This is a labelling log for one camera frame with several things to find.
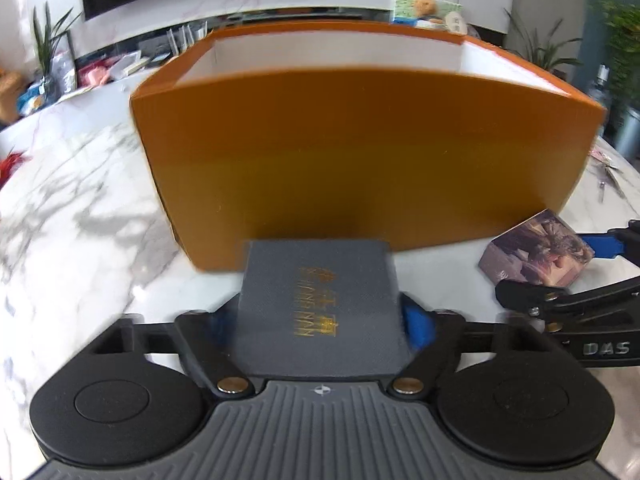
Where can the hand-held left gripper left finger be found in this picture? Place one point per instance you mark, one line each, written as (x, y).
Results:
(227, 330)

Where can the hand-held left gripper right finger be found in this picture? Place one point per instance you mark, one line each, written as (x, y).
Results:
(417, 327)

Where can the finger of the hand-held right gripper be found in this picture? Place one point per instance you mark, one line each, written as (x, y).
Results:
(575, 300)
(607, 245)

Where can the printed picture box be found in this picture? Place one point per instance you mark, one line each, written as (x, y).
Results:
(535, 250)

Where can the dark grey gift box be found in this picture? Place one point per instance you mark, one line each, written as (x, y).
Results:
(320, 305)

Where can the orange cardboard box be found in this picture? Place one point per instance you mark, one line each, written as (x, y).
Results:
(350, 160)

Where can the small metal scissors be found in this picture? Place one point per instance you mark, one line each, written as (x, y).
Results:
(611, 184)

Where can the pink packet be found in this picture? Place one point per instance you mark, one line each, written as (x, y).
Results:
(605, 158)

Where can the grey bin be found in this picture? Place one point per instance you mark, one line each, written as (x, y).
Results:
(630, 135)

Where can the clear glass bottle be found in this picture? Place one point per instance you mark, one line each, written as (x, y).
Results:
(600, 95)

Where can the leafy green plant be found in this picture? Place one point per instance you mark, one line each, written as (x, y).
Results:
(622, 45)

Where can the tall potted green plant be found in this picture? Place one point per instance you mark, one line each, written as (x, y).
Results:
(542, 50)

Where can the round paper fan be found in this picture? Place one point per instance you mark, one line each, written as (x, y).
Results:
(456, 22)

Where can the red feathery toy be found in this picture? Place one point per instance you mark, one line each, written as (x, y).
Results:
(11, 165)

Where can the pink cloth items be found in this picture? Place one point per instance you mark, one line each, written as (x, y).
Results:
(94, 75)

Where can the white router with antennas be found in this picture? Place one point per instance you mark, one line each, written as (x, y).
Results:
(187, 39)

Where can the small brown teddy bear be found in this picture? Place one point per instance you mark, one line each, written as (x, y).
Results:
(424, 6)

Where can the blue snack bag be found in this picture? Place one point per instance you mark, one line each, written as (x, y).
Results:
(31, 99)

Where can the golden round vase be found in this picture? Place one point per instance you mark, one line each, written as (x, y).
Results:
(10, 97)

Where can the green plant in glass vase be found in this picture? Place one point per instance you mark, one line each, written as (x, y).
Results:
(47, 45)

